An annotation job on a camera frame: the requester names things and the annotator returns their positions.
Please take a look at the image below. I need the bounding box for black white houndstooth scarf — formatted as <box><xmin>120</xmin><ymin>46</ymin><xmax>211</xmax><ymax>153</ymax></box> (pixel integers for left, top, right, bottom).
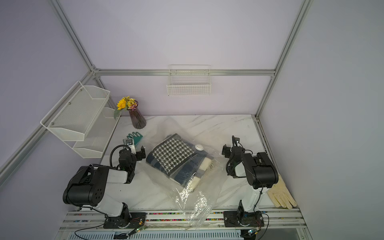
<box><xmin>146</xmin><ymin>134</ymin><xmax>197</xmax><ymax>177</ymax></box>

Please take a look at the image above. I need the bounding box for clear plastic vacuum bag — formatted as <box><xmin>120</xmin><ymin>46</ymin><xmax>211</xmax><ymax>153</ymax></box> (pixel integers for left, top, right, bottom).
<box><xmin>140</xmin><ymin>117</ymin><xmax>226</xmax><ymax>228</ymax></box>

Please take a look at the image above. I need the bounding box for navy plaid scarf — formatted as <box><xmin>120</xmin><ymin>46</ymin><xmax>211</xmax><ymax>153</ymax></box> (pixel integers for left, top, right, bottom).
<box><xmin>171</xmin><ymin>154</ymin><xmax>213</xmax><ymax>187</ymax></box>

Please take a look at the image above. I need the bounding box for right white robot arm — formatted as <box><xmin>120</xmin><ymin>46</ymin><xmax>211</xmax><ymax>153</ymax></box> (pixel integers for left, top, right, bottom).
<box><xmin>222</xmin><ymin>143</ymin><xmax>279</xmax><ymax>212</ymax></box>

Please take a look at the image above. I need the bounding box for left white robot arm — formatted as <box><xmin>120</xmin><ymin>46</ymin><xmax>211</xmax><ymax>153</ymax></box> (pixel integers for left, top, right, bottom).
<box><xmin>63</xmin><ymin>145</ymin><xmax>146</xmax><ymax>220</ymax></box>

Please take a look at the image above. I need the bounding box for cream plaid scarf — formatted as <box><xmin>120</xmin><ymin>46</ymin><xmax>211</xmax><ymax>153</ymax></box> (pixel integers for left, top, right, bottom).
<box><xmin>185</xmin><ymin>158</ymin><xmax>213</xmax><ymax>192</ymax></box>

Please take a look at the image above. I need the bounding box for white bag valve cap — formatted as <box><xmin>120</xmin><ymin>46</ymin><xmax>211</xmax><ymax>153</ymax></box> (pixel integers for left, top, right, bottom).
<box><xmin>195</xmin><ymin>144</ymin><xmax>204</xmax><ymax>151</ymax></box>

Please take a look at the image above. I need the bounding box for green white work glove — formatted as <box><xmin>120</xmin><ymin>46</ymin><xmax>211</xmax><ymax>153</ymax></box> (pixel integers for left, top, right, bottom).
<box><xmin>127</xmin><ymin>132</ymin><xmax>143</xmax><ymax>146</ymax></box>

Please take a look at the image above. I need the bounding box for purple ribbed glass vase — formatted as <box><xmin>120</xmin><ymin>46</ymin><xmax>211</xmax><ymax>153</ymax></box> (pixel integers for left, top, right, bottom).
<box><xmin>128</xmin><ymin>108</ymin><xmax>147</xmax><ymax>129</ymax></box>

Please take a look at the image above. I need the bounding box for yellow flower bouquet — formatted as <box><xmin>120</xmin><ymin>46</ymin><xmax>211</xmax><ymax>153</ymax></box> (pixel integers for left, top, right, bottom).
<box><xmin>114</xmin><ymin>96</ymin><xmax>139</xmax><ymax>120</ymax></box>

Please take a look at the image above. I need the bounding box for white two-tier mesh shelf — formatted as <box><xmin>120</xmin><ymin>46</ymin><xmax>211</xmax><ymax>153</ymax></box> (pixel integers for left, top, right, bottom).
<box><xmin>41</xmin><ymin>82</ymin><xmax>119</xmax><ymax>159</ymax></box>

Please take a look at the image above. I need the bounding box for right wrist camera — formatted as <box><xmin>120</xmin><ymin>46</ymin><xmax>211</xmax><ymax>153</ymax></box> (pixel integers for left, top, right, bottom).
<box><xmin>232</xmin><ymin>136</ymin><xmax>240</xmax><ymax>147</ymax></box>

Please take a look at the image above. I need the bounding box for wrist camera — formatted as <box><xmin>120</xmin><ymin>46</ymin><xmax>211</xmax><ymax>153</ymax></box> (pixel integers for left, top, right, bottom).
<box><xmin>232</xmin><ymin>136</ymin><xmax>240</xmax><ymax>147</ymax></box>
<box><xmin>123</xmin><ymin>139</ymin><xmax>136</xmax><ymax>155</ymax></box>

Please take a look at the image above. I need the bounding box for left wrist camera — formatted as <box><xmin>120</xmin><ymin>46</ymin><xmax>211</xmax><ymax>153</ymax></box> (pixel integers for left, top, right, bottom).
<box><xmin>123</xmin><ymin>139</ymin><xmax>136</xmax><ymax>155</ymax></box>

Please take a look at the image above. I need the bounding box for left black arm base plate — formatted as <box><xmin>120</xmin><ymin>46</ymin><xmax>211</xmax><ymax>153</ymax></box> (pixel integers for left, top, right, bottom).
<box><xmin>103</xmin><ymin>212</ymin><xmax>147</xmax><ymax>229</ymax></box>

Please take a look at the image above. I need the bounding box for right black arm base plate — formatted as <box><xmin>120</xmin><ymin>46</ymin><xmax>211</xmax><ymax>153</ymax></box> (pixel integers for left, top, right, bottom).
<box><xmin>223</xmin><ymin>211</ymin><xmax>265</xmax><ymax>227</ymax></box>

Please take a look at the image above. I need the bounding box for white wire wall basket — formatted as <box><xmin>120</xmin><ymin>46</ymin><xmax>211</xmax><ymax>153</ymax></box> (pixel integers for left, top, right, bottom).
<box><xmin>167</xmin><ymin>65</ymin><xmax>212</xmax><ymax>97</ymax></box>

